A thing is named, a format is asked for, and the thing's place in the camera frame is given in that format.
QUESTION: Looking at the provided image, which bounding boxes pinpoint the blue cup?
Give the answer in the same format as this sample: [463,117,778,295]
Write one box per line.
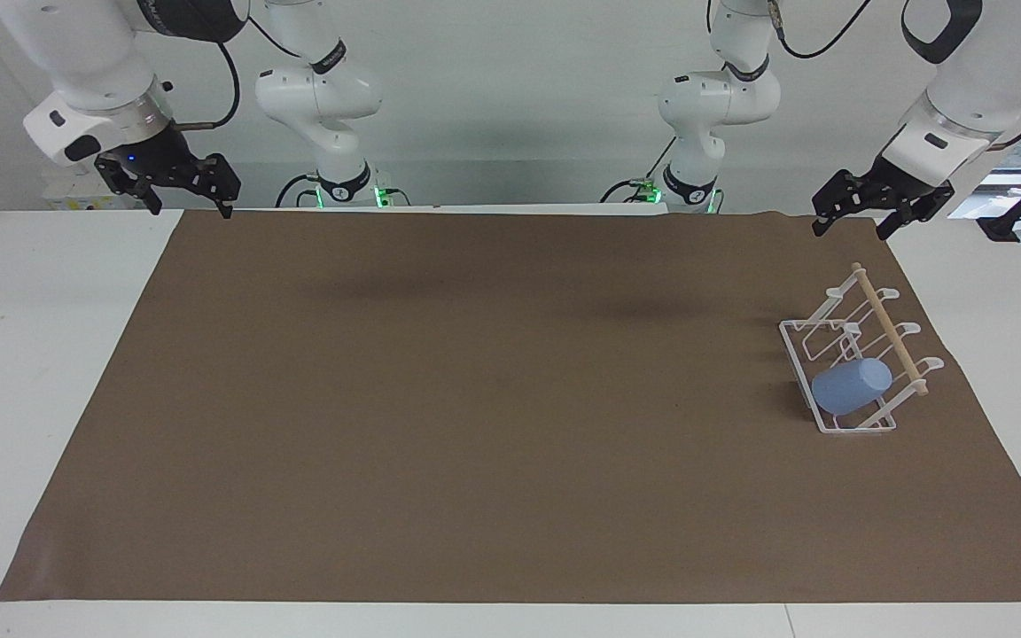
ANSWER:
[811,357,894,418]

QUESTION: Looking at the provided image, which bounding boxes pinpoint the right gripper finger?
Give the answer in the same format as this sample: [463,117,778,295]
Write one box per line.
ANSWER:
[184,152,242,221]
[94,154,164,217]

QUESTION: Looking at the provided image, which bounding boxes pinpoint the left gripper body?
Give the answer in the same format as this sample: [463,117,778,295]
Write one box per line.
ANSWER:
[869,154,955,206]

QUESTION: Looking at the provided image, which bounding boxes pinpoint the black cable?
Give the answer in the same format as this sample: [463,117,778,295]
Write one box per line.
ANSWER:
[275,172,323,210]
[770,0,875,61]
[175,40,242,133]
[599,133,682,204]

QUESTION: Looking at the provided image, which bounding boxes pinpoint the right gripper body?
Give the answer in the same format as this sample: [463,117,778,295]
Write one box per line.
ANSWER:
[112,120,203,187]

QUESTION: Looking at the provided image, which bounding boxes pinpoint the white wire cup holder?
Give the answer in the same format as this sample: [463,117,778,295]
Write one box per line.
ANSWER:
[778,261,947,436]

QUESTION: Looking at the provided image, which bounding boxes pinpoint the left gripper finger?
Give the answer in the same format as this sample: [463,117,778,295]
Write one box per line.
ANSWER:
[875,183,956,243]
[811,169,876,237]

